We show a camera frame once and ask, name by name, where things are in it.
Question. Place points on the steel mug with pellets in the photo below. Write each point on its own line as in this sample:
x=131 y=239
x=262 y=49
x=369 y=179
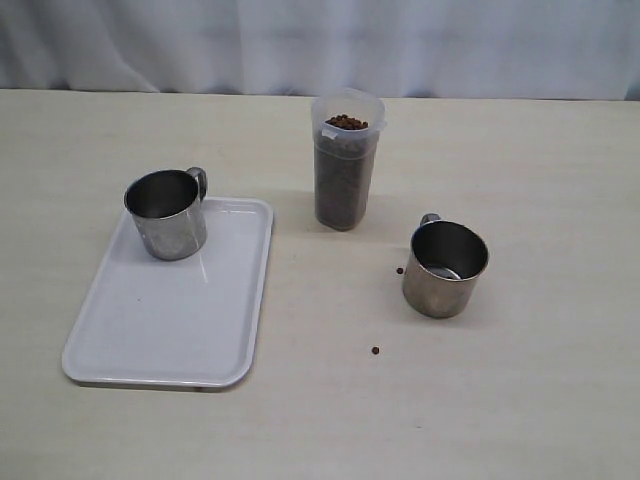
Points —
x=167 y=209

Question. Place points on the clear plastic tall container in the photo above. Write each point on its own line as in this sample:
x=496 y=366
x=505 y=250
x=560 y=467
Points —
x=346 y=127

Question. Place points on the white plastic tray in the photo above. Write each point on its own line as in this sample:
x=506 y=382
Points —
x=177 y=324

